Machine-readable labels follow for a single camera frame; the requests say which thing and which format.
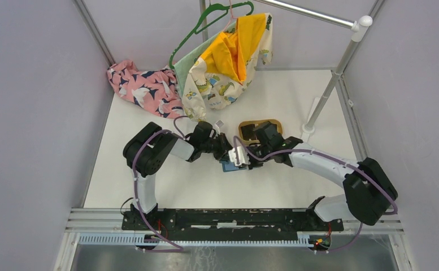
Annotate white slotted cable duct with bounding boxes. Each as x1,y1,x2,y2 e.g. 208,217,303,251
78,233,313,248

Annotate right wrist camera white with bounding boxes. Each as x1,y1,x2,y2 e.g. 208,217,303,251
228,146,250,168

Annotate mint green cloth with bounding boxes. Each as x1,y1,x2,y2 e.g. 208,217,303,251
173,33,219,97

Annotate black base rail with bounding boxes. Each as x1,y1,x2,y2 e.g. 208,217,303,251
121,207,344,241

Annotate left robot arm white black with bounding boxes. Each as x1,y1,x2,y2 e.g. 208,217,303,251
123,121,233,230

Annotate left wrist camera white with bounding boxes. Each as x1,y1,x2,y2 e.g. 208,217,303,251
210,120,224,138

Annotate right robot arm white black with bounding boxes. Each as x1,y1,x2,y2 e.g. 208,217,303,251
230,121,398,230

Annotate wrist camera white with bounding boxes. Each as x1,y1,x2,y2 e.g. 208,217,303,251
210,120,224,138
228,146,250,168

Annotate oval wooden tray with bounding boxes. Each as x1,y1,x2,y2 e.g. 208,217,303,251
238,119,282,145

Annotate green clothes hanger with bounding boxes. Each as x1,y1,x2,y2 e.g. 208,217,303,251
168,1,254,68

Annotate pink patterned cloth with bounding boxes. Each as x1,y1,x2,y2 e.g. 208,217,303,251
106,60,184,119

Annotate teal card holder wallet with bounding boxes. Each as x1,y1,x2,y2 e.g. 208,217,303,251
220,160,248,173

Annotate silver clothes rack pole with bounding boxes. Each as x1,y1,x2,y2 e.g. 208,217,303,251
261,1,373,134

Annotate dinosaur print yellow jacket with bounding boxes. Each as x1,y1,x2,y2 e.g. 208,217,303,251
181,13,273,121

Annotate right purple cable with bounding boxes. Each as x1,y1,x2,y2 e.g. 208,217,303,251
232,135,399,253

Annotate black cards in tray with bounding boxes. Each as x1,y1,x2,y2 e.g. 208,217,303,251
240,124,257,141

